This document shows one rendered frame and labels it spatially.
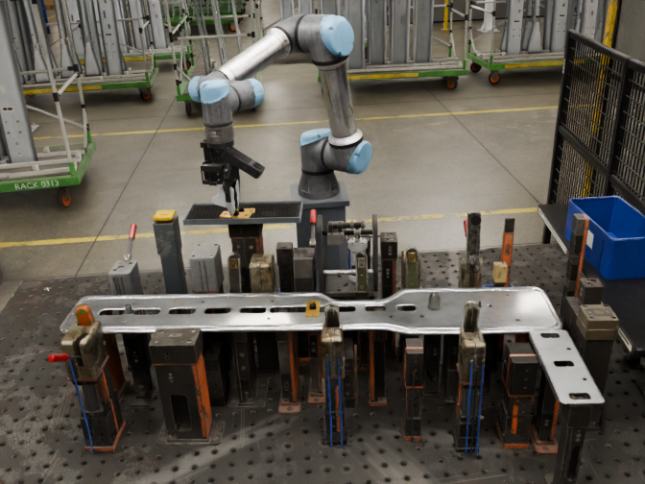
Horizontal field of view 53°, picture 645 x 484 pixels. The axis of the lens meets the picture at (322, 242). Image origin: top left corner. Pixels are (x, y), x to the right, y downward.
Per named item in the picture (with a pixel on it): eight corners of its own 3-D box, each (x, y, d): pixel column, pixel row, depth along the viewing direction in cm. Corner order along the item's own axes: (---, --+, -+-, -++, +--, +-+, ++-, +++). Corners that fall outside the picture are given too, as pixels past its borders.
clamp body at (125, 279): (122, 373, 209) (101, 275, 193) (132, 352, 219) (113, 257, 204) (152, 373, 209) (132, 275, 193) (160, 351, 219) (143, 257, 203)
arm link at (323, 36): (343, 157, 233) (313, 7, 200) (377, 165, 225) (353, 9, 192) (323, 175, 226) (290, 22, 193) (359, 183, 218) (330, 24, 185)
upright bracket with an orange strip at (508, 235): (491, 361, 206) (505, 219, 185) (491, 359, 208) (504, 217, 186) (501, 361, 206) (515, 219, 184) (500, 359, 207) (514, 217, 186)
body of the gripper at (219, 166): (212, 177, 181) (207, 135, 176) (242, 178, 179) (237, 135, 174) (202, 186, 174) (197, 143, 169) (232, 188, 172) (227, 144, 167)
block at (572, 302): (564, 407, 186) (578, 319, 173) (553, 381, 197) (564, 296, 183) (575, 407, 186) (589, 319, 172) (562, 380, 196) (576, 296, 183)
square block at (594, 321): (569, 431, 177) (587, 320, 161) (561, 411, 184) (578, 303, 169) (599, 431, 177) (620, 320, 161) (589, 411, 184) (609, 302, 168)
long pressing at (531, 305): (51, 339, 176) (50, 335, 176) (82, 297, 197) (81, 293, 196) (566, 333, 169) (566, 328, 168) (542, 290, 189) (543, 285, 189)
